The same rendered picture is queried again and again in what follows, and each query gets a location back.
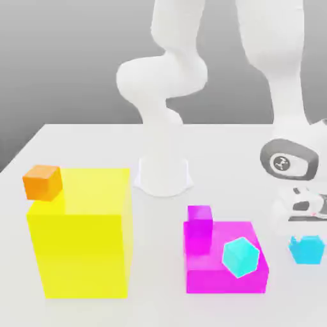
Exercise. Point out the small magenta cube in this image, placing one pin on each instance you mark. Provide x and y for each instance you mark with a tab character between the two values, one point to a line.
199	230

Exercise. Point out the large magenta box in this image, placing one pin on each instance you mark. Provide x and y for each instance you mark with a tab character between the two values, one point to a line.
224	282

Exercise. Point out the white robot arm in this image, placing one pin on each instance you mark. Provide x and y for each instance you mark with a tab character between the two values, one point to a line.
163	76

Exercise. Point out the small turquoise cube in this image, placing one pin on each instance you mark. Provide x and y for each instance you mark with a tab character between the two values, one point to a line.
240	258

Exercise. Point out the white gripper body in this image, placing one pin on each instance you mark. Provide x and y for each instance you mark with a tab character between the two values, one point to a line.
306	224

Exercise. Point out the small orange cube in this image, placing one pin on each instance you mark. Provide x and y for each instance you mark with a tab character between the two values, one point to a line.
42	184

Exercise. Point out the small blue cube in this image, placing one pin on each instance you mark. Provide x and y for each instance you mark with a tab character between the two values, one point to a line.
307	251

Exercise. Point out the large yellow box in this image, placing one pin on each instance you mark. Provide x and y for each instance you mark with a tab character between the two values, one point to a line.
79	255

